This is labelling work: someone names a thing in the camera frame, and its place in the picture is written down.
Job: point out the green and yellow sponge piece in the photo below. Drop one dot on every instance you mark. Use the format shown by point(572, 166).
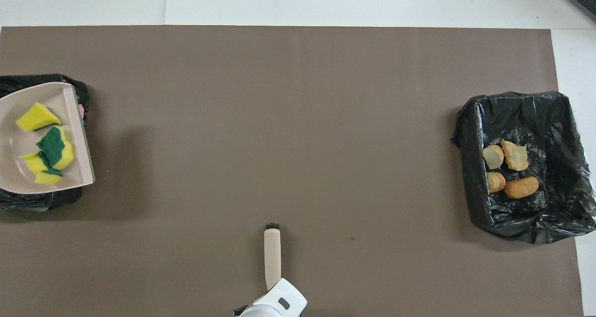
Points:
point(53, 147)

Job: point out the beige hand brush black bristles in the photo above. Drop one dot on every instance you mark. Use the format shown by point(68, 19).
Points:
point(272, 256)

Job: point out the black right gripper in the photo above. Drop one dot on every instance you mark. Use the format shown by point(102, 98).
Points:
point(240, 311)

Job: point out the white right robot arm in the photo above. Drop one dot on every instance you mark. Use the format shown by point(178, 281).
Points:
point(279, 303)

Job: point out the yellow notched sponge piece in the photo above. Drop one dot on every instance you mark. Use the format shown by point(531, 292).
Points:
point(39, 175)

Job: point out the brown table mat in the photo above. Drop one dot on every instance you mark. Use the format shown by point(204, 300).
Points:
point(298, 121)

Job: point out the black bag covered bin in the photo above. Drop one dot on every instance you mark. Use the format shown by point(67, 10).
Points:
point(77, 86)

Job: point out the brown fried nugget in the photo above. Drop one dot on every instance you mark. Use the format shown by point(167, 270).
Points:
point(521, 187)

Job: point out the open bin with black bag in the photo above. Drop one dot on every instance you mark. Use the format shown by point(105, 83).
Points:
point(512, 224)

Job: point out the pink tag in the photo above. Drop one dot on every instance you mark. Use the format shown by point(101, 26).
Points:
point(82, 110)

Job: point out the pale fried food piece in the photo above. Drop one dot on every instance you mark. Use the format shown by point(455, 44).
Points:
point(514, 155)
point(493, 156)
point(496, 182)

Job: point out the beige plastic dustpan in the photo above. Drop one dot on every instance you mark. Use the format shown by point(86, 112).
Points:
point(14, 145)

